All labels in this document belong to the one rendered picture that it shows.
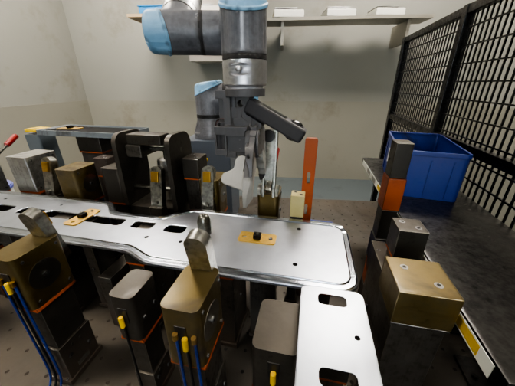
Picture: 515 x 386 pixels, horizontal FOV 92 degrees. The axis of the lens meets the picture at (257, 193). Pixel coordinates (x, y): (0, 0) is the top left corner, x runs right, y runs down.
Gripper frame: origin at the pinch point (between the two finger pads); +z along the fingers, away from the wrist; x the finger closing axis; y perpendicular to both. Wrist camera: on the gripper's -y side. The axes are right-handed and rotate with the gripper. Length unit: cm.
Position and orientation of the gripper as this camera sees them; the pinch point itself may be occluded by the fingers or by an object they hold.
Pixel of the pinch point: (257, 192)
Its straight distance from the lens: 51.4
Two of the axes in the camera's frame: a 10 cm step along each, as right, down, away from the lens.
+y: -9.8, -0.8, 1.9
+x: -2.1, 4.0, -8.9
